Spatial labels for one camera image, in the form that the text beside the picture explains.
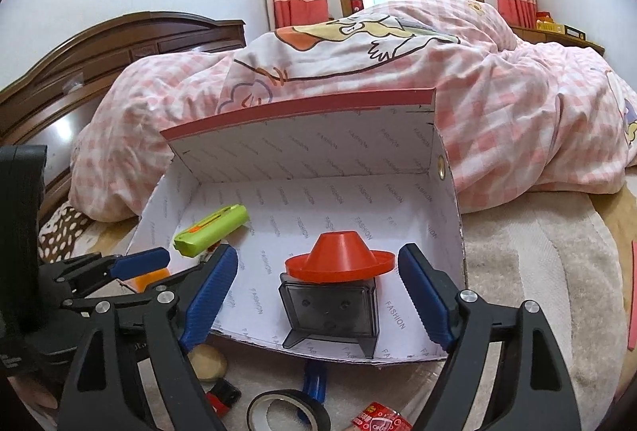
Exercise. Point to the brown polka dot pillow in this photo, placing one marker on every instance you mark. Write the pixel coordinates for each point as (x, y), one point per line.
(59, 232)

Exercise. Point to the yellow box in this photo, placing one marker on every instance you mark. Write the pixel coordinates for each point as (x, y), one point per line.
(550, 27)

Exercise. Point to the red lighter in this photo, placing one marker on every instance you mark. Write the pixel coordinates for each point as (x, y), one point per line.
(219, 403)

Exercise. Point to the red paper strip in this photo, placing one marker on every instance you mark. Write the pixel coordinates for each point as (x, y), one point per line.
(633, 301)

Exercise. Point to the green utility knife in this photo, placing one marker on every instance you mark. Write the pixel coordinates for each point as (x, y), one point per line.
(209, 232)

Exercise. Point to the person's left hand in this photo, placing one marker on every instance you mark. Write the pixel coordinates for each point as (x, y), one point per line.
(32, 396)

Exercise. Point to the orange ball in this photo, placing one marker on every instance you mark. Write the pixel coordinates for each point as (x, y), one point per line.
(152, 281)

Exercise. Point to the beige fleece blanket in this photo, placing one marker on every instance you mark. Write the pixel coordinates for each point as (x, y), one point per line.
(522, 286)

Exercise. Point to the clear plastic bottle red label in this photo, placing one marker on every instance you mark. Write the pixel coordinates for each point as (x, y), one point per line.
(380, 421)

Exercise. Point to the red plastic funnel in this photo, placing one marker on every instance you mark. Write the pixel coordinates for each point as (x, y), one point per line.
(338, 257)

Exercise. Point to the dark grey plastic box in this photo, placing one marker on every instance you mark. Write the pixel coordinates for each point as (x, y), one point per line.
(328, 311)

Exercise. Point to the tan cartoon bed sheet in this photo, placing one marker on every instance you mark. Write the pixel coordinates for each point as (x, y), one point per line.
(619, 232)

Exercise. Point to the black tape roll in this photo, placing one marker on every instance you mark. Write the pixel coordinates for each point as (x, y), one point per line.
(288, 395)

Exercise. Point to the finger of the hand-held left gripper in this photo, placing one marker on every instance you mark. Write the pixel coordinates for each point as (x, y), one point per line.
(134, 295)
(139, 261)

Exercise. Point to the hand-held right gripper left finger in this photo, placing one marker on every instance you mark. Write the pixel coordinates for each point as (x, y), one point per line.
(209, 291)

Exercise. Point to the round wooden disc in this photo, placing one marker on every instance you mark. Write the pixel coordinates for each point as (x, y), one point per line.
(209, 361)

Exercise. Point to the small red cup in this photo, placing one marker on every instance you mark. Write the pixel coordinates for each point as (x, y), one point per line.
(356, 5)

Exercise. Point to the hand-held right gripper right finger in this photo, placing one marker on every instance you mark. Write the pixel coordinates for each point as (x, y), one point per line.
(423, 296)

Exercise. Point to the red cardboard box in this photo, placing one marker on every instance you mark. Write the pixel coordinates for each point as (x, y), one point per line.
(348, 202)

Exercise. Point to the dark wooden headboard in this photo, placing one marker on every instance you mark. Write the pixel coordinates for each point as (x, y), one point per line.
(99, 58)

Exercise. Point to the pink checked quilt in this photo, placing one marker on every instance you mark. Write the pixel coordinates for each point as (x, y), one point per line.
(522, 112)

